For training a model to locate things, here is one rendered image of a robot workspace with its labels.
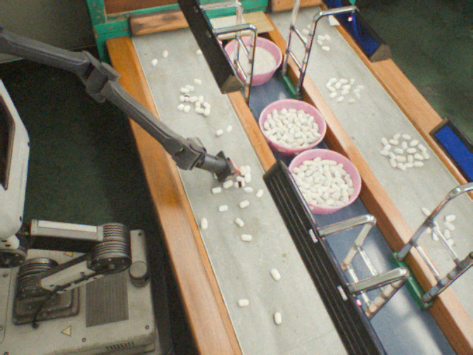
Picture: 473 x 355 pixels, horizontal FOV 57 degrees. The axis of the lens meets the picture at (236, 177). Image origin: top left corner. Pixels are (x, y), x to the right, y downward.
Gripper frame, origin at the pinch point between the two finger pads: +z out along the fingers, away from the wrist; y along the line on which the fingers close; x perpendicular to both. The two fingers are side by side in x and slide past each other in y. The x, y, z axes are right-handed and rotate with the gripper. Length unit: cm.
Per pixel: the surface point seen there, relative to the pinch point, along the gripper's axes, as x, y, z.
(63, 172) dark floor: 103, 81, -1
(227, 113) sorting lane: -3.6, 30.4, 6.5
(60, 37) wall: 77, 175, -3
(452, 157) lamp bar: -58, -36, 19
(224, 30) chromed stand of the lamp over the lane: -30.6, 33.4, -19.8
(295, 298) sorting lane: 1, -50, 1
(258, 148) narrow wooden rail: -8.1, 6.8, 7.6
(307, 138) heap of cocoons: -20.6, 8.0, 26.0
